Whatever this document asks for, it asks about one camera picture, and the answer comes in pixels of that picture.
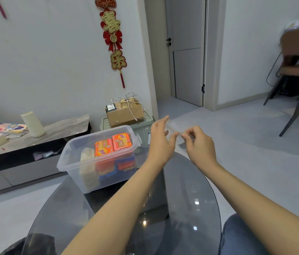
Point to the person's right hand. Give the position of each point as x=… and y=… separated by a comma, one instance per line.
x=202, y=151

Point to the person's left hand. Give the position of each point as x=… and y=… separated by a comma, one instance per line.
x=160, y=146

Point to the person's left thumb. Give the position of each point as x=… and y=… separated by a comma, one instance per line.
x=173, y=140

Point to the person's right thumb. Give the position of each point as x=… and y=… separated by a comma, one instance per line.
x=187, y=140

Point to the clear plastic bag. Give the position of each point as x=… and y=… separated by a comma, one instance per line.
x=181, y=128

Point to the person's left forearm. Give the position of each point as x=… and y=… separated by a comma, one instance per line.
x=117, y=209

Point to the person's right forearm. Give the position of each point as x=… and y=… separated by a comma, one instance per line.
x=260, y=209

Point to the pale green storage bin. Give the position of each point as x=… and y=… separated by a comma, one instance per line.
x=144, y=130

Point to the orange snack packet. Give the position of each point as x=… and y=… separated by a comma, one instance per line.
x=104, y=147
x=122, y=141

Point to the black door hinge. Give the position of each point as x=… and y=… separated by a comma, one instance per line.
x=203, y=88

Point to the cardboard box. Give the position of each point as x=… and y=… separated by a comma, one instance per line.
x=124, y=115

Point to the blue snack packets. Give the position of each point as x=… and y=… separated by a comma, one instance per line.
x=112, y=172

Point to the small black box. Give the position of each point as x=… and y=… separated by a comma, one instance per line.
x=110, y=107

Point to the stack of white packets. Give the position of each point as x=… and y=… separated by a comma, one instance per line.
x=88, y=167

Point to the clear plastic storage box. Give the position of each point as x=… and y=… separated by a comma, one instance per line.
x=85, y=161

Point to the grey door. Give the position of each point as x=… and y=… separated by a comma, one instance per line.
x=188, y=50

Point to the person's leg in jeans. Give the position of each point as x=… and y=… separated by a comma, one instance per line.
x=241, y=236

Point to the red and gold hanging decoration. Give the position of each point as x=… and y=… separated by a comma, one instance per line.
x=112, y=31

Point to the cream cylinder cup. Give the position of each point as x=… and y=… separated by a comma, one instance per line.
x=32, y=124

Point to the brown chair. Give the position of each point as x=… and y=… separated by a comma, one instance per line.
x=296, y=50

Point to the grey low cabinet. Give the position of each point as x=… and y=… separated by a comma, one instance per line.
x=19, y=159

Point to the colourful cards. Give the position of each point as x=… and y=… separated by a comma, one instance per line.
x=6, y=127

